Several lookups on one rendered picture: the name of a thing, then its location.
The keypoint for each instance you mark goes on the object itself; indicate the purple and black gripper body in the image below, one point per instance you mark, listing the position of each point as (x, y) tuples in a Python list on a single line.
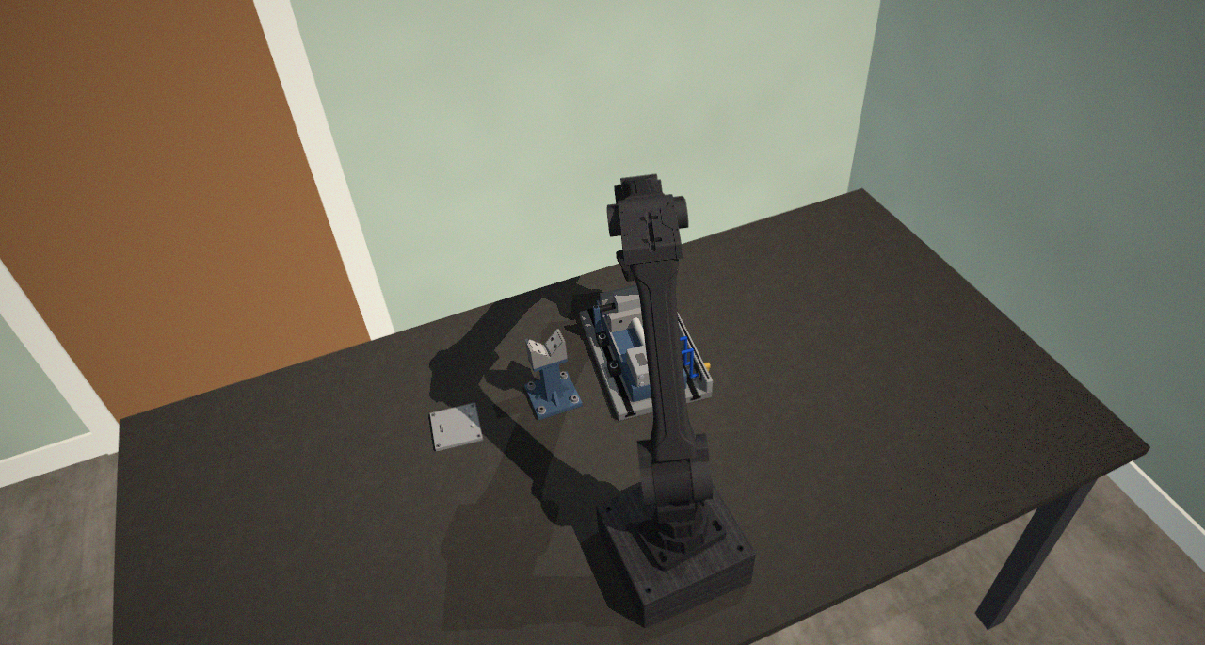
[(628, 275)]

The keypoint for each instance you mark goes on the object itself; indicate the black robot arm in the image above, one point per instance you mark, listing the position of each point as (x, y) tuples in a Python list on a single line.
[(653, 251)]

